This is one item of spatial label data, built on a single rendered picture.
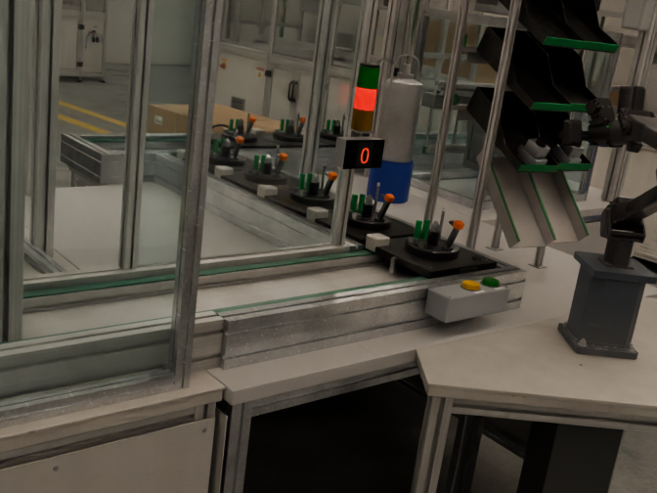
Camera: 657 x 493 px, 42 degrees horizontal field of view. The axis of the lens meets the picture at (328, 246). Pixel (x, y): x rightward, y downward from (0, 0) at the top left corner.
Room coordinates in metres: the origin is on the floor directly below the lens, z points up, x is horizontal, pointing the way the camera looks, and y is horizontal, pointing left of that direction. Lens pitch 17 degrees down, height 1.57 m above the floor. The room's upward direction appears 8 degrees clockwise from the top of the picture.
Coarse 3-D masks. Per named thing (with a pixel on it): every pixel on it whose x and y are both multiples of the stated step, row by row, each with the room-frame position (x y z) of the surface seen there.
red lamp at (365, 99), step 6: (360, 90) 2.01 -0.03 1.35; (366, 90) 2.01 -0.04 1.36; (372, 90) 2.01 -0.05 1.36; (360, 96) 2.01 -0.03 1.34; (366, 96) 2.01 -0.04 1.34; (372, 96) 2.02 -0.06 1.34; (354, 102) 2.03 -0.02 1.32; (360, 102) 2.01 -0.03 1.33; (366, 102) 2.01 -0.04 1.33; (372, 102) 2.02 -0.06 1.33; (360, 108) 2.01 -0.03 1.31; (366, 108) 2.01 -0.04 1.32; (372, 108) 2.02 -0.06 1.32
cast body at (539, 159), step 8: (528, 144) 2.19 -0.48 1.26; (536, 144) 2.18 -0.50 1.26; (544, 144) 2.17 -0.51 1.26; (520, 152) 2.21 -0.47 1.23; (528, 152) 2.19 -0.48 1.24; (536, 152) 2.17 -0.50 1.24; (544, 152) 2.18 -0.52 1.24; (528, 160) 2.19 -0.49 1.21; (536, 160) 2.17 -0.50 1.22; (544, 160) 2.18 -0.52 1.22
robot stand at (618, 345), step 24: (600, 264) 1.84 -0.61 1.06; (576, 288) 1.89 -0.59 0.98; (600, 288) 1.80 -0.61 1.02; (624, 288) 1.80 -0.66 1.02; (576, 312) 1.86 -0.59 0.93; (600, 312) 1.80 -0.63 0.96; (624, 312) 1.80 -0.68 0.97; (576, 336) 1.83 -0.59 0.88; (600, 336) 1.80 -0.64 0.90; (624, 336) 1.80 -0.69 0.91
